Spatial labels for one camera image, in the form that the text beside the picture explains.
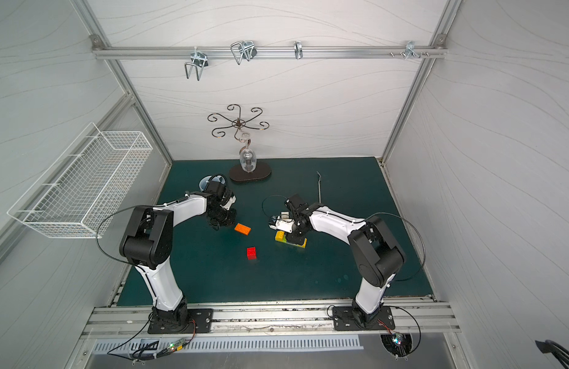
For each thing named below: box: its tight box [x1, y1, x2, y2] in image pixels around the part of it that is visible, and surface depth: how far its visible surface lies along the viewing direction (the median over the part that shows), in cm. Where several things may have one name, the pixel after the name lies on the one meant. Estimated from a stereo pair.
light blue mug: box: [198, 175, 213, 192], surface depth 103 cm
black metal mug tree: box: [207, 103, 272, 183], surface depth 95 cm
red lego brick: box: [246, 246, 257, 261], surface depth 88 cm
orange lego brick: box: [233, 222, 252, 236], surface depth 97 cm
